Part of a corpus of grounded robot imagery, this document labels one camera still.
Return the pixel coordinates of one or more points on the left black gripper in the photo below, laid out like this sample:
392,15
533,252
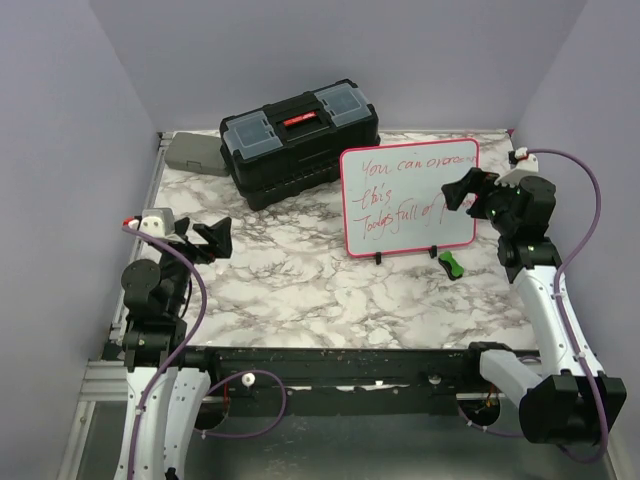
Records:
219,240

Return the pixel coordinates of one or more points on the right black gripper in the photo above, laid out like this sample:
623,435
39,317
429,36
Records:
475,181

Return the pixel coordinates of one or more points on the pink framed whiteboard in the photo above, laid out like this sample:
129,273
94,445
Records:
392,198

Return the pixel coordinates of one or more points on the green black whiteboard eraser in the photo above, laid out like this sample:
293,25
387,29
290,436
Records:
452,268

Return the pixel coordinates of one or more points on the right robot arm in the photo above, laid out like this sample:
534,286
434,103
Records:
572,400

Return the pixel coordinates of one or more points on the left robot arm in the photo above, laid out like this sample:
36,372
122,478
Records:
165,383

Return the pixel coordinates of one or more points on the grey plastic case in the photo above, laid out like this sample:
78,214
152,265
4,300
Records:
196,153

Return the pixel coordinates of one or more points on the black plastic toolbox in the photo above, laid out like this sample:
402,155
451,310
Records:
284,148

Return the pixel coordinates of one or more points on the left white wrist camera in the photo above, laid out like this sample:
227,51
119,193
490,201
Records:
154,224

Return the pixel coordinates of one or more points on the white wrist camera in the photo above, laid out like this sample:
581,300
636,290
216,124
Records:
522,164
154,224

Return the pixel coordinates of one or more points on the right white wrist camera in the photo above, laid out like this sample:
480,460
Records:
522,164

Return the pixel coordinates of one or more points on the aluminium frame rail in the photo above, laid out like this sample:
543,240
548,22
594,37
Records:
104,378

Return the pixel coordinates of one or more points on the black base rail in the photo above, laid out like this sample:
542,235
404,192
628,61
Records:
339,382

